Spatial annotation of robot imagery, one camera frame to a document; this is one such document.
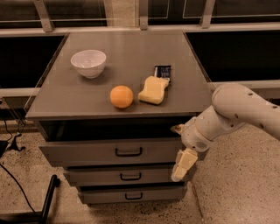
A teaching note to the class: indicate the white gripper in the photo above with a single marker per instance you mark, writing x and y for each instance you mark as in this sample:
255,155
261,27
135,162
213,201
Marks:
192,136

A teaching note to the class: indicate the grey top drawer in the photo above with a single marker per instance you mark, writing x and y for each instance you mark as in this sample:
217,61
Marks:
111,152

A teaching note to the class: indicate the grey drawer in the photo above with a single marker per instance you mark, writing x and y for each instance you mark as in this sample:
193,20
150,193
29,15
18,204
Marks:
111,152
120,175
135,194

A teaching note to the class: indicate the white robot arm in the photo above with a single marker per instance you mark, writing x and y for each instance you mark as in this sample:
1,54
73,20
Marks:
233,105

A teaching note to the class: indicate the grey drawer cabinet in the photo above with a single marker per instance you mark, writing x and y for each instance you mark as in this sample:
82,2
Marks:
71,107

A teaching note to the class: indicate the grey bottom drawer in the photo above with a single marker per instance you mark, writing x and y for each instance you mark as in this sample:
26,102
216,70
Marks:
135,194

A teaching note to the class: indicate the grey middle drawer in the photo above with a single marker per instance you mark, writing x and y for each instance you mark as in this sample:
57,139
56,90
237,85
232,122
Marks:
120,175

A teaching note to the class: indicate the yellow sponge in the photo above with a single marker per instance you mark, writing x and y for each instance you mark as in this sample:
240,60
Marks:
153,90

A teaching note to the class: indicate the dark blue snack packet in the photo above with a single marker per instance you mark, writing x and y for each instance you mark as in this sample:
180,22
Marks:
163,72

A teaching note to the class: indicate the orange fruit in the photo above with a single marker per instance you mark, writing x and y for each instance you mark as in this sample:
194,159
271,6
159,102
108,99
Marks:
121,97

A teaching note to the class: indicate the white ceramic bowl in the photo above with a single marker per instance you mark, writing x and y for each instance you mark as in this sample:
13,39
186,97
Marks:
89,63

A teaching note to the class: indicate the black chair leg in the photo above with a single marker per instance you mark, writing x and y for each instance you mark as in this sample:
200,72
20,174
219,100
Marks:
39,217

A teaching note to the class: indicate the metal window railing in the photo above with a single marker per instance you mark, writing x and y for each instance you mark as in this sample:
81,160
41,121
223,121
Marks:
52,17

